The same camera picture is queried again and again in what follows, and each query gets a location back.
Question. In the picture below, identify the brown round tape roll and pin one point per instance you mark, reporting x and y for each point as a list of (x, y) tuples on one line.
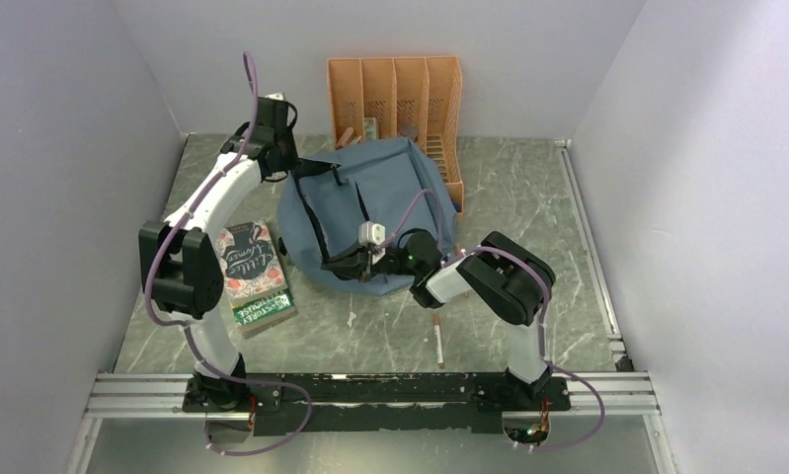
[(408, 130)]

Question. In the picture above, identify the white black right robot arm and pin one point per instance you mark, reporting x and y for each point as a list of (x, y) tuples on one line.
[(512, 282)]

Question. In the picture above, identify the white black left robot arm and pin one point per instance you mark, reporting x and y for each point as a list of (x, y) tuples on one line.
[(181, 278)]

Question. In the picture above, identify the blue student backpack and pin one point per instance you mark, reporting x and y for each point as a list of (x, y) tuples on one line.
[(327, 197)]

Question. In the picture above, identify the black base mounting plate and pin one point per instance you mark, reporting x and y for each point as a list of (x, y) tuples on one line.
[(319, 402)]

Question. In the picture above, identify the aluminium frame rail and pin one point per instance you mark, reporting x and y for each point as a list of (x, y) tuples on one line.
[(161, 396)]

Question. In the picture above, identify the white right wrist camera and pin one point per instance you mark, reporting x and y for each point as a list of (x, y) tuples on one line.
[(371, 234)]

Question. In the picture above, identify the white green card box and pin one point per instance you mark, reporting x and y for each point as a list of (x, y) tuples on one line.
[(370, 128)]

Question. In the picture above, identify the floral Little Women book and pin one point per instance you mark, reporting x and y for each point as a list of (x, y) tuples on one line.
[(250, 262)]

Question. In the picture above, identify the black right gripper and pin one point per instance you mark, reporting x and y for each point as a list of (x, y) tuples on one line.
[(355, 265)]

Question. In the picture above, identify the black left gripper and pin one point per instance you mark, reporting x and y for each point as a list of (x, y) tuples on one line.
[(292, 157)]

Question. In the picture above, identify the brown white marker pen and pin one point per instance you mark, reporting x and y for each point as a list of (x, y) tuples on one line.
[(438, 341)]

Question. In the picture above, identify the green Treehouse book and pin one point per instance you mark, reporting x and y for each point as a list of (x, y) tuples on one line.
[(257, 316)]

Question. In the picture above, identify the orange plastic file organizer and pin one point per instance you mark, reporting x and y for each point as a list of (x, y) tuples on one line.
[(424, 91)]

